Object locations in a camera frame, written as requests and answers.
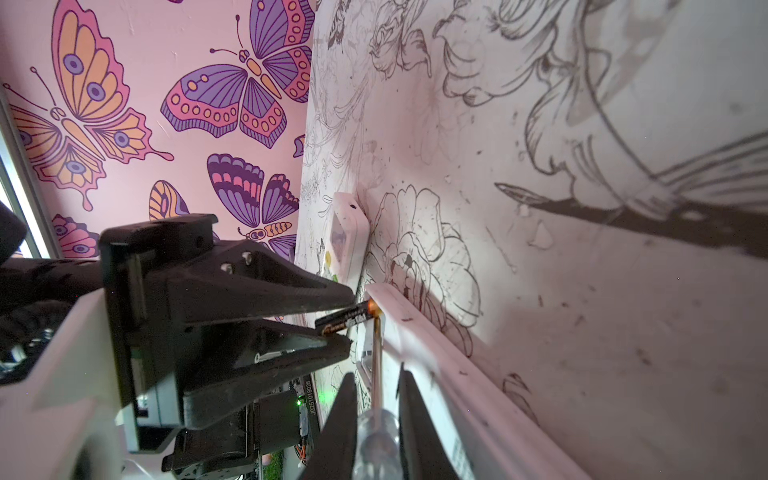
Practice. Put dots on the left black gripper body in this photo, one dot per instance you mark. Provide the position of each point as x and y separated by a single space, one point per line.
151 366

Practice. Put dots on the clear handle screwdriver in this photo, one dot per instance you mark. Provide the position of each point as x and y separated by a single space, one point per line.
377 451

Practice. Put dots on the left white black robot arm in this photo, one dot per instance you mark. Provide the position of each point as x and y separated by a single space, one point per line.
36 297

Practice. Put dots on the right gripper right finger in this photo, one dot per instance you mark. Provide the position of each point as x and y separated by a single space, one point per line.
421 452

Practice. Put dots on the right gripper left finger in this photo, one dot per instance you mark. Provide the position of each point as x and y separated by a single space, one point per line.
335 450

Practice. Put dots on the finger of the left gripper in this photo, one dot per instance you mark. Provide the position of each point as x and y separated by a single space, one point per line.
253 359
211 289

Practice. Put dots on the white remote with display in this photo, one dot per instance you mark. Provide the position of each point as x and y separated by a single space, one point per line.
484 434

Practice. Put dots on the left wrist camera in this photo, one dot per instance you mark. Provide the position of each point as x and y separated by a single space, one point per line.
59 422

